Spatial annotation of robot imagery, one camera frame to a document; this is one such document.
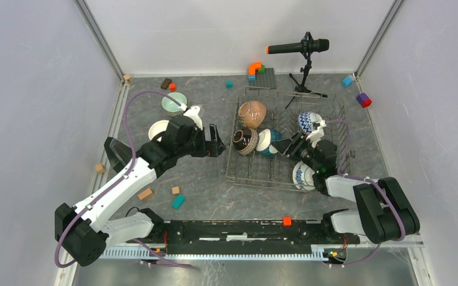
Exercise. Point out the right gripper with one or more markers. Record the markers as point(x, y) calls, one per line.
point(298, 140)

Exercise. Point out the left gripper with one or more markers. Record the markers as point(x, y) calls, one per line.
point(212, 148)

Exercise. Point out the teal and white bowl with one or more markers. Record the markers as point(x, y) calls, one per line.
point(266, 138)

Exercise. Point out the dark brown patterned bowl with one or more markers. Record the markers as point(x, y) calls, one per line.
point(245, 140)

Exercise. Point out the pink speckled bowl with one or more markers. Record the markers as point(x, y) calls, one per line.
point(252, 113)

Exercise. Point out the mint green flower bowl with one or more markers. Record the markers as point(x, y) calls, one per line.
point(171, 108)

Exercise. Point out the orange bowl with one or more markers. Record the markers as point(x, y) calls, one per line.
point(157, 128)

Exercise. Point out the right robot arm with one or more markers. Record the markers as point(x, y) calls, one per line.
point(383, 212)

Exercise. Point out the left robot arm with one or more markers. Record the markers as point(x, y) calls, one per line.
point(86, 230)

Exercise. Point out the blue zigzag pattern bowl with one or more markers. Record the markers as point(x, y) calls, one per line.
point(306, 119)

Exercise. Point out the blue floral white bowl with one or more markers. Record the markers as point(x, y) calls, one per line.
point(303, 177)

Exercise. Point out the teal block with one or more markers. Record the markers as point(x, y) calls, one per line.
point(178, 201)

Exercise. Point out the grey building block baseplate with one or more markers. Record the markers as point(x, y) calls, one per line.
point(267, 79)

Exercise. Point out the red orange small block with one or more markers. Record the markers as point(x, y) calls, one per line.
point(172, 87)

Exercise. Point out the small orange cube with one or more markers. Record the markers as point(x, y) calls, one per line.
point(287, 221)

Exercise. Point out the tan wooden brick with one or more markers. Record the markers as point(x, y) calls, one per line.
point(144, 195)

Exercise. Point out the green block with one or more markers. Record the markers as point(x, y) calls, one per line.
point(261, 69)

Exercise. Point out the brown block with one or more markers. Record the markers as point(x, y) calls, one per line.
point(165, 84)

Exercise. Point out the orange curved block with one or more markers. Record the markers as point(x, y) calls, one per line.
point(254, 68)

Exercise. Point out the light blue block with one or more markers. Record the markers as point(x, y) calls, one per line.
point(347, 81)

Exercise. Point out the purple and red block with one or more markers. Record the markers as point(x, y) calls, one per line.
point(363, 100)

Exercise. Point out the black clear-top box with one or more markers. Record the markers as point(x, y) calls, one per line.
point(118, 153)

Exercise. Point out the black microphone tripod stand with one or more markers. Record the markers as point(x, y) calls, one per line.
point(300, 87)

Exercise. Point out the black microphone orange tip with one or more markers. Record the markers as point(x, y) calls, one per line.
point(298, 47)

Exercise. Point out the wooden cube in corner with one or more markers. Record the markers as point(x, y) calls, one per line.
point(127, 78)

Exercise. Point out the grey wire dish rack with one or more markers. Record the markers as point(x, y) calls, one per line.
point(283, 109)

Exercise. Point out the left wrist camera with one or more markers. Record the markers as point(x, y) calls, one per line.
point(192, 117)

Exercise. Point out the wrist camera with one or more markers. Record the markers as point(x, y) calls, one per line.
point(317, 133)
point(192, 117)

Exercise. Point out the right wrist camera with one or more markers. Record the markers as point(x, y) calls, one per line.
point(317, 133)

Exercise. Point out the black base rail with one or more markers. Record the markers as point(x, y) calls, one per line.
point(244, 236)

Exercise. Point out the wooden cube at wall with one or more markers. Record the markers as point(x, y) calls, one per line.
point(100, 168)

